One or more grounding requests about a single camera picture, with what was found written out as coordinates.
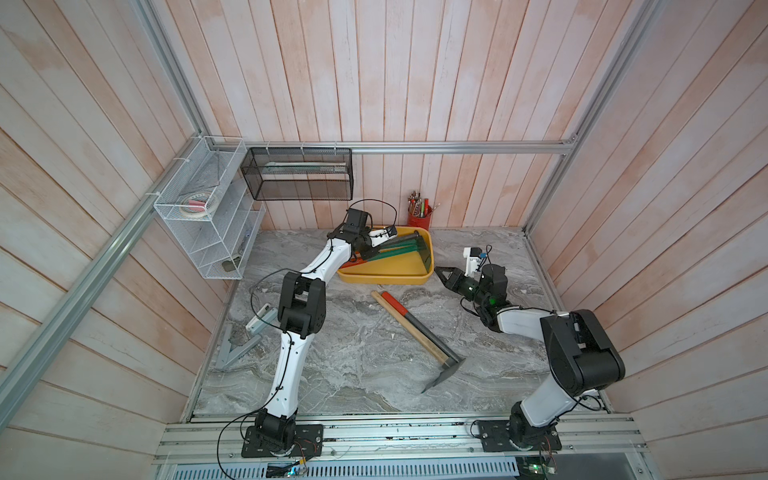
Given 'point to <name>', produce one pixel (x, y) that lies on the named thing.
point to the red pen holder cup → (416, 221)
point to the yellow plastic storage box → (402, 269)
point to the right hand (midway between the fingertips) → (435, 268)
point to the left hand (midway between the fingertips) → (375, 242)
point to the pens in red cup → (418, 207)
